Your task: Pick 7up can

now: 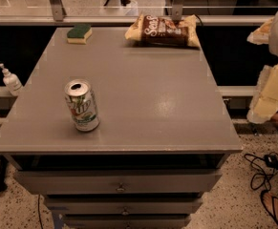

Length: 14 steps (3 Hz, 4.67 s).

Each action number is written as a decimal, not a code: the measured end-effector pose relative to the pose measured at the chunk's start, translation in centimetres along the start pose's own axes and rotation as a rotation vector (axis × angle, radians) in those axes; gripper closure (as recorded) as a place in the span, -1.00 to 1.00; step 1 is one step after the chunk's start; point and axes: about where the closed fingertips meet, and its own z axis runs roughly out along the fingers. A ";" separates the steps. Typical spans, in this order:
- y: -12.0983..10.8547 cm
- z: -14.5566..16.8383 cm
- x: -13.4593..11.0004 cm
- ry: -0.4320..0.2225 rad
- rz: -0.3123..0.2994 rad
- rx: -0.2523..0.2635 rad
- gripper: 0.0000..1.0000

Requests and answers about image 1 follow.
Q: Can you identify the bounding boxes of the green yellow sponge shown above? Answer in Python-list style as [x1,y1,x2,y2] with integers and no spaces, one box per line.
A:
[67,24,92,44]

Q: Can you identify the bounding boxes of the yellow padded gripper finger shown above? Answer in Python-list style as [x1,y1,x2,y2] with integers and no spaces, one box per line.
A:
[246,18,273,45]
[246,64,278,124]

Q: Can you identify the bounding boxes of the brown chip bag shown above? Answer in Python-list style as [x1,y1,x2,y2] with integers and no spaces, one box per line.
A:
[125,14,200,48]

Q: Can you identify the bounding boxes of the metal rail frame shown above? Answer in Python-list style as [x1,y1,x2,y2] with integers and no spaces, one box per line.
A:
[0,0,278,25]

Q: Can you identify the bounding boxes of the drawer with knob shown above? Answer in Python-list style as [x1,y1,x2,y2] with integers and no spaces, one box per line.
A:
[14,170,222,195]
[45,197,202,216]

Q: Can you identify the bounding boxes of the foot in flip flop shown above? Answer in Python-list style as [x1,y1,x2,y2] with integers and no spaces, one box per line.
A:
[260,190,278,226]

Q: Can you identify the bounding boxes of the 7up soda can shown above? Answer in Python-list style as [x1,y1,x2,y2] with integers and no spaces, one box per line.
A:
[64,79,100,132]

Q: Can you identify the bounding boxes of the white pump bottle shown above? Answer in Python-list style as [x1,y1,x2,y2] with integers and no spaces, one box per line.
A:
[0,63,23,96]

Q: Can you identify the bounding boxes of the black cable with adapter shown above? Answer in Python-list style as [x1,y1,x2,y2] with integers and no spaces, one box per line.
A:
[244,152,278,192]

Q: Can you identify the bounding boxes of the top drawer with knob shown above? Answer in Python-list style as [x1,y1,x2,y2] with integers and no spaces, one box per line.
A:
[14,170,222,195]

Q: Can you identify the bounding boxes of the middle drawer with knob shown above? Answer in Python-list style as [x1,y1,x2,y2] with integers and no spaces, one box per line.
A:
[45,197,202,216]

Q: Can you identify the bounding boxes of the bottom drawer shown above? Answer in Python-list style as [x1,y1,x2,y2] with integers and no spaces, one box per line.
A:
[63,215,190,229]

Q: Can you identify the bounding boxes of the grey drawer cabinet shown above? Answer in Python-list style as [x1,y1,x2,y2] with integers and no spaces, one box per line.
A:
[0,27,244,229]

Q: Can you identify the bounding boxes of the black stand leg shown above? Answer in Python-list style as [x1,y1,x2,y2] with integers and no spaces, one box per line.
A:
[0,156,8,193]

